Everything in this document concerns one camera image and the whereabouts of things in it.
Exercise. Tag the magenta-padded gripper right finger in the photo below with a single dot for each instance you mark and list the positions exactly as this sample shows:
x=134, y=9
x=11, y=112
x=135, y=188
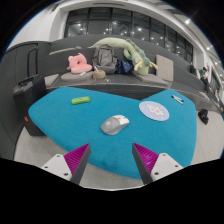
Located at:
x=165, y=165

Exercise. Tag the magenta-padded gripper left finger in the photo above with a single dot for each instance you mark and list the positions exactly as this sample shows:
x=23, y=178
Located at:
x=58, y=165

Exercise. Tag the grey and white computer mouse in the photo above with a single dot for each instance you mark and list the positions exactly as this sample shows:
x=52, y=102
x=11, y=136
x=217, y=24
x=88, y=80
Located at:
x=113, y=126

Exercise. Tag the round pale blue mouse pad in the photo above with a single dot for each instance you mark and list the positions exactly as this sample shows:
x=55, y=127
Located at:
x=154, y=111

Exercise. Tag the black bag on floor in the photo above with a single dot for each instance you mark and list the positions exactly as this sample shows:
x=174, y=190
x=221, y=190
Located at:
x=203, y=116

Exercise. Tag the white marker with blue cap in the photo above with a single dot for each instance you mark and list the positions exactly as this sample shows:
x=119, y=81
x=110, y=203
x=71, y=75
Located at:
x=177, y=99

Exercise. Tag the green rectangular case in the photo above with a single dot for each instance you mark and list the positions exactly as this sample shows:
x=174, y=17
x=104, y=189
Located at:
x=80, y=100

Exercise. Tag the small grey seat cushion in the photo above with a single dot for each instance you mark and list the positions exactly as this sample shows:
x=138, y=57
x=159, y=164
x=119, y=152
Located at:
x=51, y=80

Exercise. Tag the flat grey square cushion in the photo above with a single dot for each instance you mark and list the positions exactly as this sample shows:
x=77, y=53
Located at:
x=151, y=78

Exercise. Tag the round grey seat cushion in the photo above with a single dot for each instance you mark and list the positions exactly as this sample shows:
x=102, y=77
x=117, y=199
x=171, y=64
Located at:
x=71, y=76

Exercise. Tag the person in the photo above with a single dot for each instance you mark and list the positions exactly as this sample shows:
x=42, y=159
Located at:
x=193, y=68
x=204, y=78

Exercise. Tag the upright grey square cushion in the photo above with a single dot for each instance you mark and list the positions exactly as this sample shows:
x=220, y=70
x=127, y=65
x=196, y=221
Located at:
x=164, y=68

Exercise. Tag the pink plush cushion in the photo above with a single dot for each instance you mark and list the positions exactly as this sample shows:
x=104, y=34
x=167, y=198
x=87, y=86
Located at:
x=79, y=65

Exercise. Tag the dark blue patterned bag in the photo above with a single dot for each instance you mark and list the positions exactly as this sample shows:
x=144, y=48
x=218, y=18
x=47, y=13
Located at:
x=124, y=66

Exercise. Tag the grey backpack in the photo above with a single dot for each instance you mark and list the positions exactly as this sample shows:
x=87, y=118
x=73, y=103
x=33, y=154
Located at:
x=104, y=59

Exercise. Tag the green dragon plush toy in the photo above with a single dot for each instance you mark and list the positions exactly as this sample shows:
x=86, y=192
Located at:
x=135, y=53

